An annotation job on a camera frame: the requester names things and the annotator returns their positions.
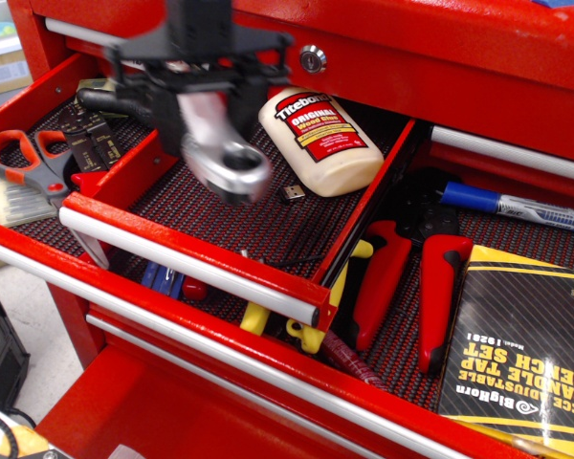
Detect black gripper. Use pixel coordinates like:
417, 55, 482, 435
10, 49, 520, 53
104, 1, 293, 158

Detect silver box cutter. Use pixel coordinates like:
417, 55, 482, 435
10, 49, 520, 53
177, 92, 272, 206

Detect small red open drawer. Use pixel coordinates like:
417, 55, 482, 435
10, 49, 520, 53
60, 101, 418, 329

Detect yellow green packet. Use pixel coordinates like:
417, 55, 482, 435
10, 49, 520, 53
77, 78, 116, 93

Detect silver cabinet lock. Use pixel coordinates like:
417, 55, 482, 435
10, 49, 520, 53
299, 44, 327, 75

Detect black USB dongle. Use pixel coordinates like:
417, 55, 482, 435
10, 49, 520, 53
278, 185, 305, 204

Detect Titebond wood glue bottle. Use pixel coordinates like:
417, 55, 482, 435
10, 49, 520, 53
258, 87, 385, 197

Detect orange grey scissors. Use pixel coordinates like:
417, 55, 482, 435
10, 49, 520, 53
0, 129, 112, 271

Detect red round knob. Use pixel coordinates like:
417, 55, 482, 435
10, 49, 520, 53
182, 276, 208, 301

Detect clear plastic bit case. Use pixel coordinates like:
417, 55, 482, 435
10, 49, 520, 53
0, 178, 57, 228

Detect red tool chest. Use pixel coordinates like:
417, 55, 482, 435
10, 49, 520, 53
0, 1, 574, 458

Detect red tube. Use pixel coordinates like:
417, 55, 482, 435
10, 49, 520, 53
320, 331, 386, 390

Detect blue cap BIC marker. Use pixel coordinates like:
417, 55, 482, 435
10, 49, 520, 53
440, 182, 574, 232

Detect black yellow tap wrench package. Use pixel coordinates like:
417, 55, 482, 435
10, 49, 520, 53
437, 246, 574, 456

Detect black handled clamp tool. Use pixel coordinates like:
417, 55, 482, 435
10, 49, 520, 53
77, 88, 152, 127

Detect black wire stripper tool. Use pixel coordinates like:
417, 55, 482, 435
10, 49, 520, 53
58, 103, 124, 173

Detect blue handled tool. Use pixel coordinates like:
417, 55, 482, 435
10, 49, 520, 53
141, 261, 185, 299

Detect yellow handled tool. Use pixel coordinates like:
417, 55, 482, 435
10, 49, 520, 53
240, 239, 374, 354

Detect red handled crimping pliers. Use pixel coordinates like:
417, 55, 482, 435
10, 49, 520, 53
346, 167, 474, 374

